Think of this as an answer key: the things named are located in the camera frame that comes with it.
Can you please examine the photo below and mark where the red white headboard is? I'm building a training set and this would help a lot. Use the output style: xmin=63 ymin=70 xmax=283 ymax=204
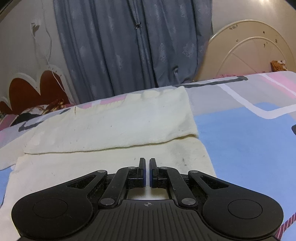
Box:
xmin=1 ymin=65 xmax=74 ymax=115

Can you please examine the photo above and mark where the blue grey curtain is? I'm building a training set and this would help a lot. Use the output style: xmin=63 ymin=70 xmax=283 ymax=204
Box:
xmin=53 ymin=1 xmax=213 ymax=102

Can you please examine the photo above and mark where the cream round headboard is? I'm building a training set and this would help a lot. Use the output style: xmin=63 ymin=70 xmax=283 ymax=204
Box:
xmin=194 ymin=20 xmax=295 ymax=81

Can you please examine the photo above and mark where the brown plush toy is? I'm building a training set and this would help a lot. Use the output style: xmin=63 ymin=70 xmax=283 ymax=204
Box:
xmin=270 ymin=60 xmax=287 ymax=72

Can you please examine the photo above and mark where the patterned bed sheet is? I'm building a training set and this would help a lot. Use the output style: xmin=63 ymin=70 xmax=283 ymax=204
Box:
xmin=1 ymin=71 xmax=295 ymax=240

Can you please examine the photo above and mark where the colourful clothes pile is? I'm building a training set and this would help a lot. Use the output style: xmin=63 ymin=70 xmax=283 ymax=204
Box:
xmin=11 ymin=99 xmax=73 ymax=126

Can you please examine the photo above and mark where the cream knit sweater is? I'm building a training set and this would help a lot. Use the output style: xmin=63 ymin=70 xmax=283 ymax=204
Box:
xmin=1 ymin=87 xmax=215 ymax=240

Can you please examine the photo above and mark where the white charger cable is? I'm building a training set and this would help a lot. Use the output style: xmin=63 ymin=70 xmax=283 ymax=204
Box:
xmin=30 ymin=0 xmax=67 ymax=91

